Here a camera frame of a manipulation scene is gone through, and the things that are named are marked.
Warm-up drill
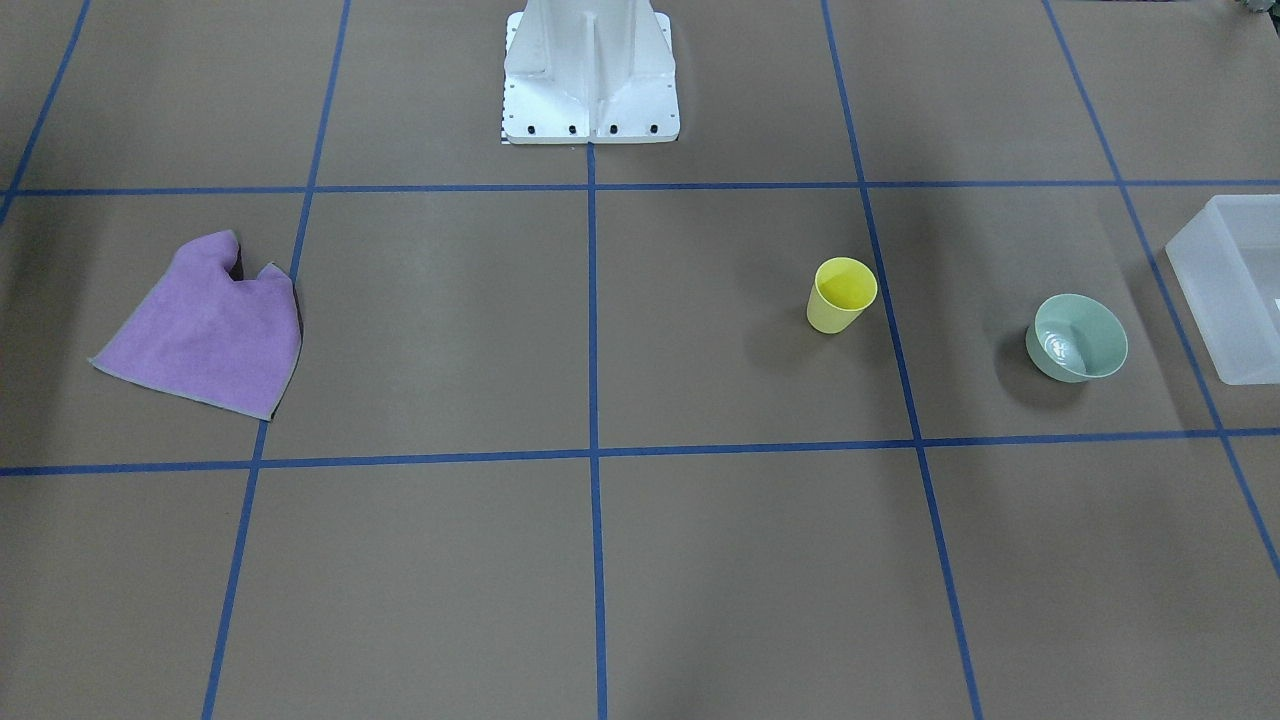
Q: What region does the yellow plastic cup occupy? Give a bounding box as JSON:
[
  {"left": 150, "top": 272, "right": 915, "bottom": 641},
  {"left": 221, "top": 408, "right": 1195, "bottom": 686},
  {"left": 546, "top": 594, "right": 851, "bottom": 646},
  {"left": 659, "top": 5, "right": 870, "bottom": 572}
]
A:
[{"left": 806, "top": 258, "right": 879, "bottom": 334}]

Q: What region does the purple cloth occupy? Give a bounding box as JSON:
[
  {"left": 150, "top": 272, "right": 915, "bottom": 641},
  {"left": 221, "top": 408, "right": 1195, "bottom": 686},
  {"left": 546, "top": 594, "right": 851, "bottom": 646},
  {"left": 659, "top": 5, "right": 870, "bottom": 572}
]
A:
[{"left": 90, "top": 231, "right": 303, "bottom": 421}]

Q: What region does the green ceramic bowl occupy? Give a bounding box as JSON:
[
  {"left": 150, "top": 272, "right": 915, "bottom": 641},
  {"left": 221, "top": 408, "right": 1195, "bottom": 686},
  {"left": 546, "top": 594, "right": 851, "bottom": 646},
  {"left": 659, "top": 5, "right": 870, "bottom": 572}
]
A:
[{"left": 1025, "top": 293, "right": 1129, "bottom": 383}]

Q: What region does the clear plastic storage box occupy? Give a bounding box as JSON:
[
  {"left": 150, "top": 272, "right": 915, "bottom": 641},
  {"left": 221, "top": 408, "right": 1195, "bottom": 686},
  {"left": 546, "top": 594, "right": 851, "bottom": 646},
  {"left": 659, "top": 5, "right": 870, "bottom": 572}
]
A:
[{"left": 1165, "top": 193, "right": 1279, "bottom": 386}]

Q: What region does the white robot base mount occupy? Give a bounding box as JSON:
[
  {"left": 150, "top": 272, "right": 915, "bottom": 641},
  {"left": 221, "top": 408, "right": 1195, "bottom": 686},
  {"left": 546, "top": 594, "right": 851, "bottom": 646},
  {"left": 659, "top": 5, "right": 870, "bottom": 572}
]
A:
[{"left": 500, "top": 1, "right": 681, "bottom": 145}]

